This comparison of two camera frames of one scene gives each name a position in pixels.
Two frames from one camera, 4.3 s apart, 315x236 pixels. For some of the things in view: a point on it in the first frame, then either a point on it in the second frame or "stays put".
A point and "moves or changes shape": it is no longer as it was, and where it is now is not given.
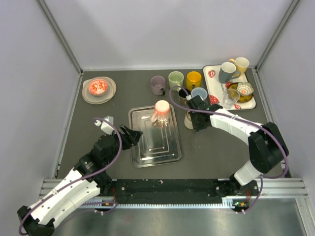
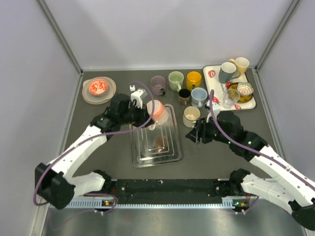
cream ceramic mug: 188,120 stays put
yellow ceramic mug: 193,80 stays put
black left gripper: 131,138 -> 143,116
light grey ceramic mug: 199,91 stays put
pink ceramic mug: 162,115 moves or changes shape
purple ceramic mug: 158,85 stays put
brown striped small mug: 183,95 stays put
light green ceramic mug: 175,78 stays put
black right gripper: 196,127 -> 200,131
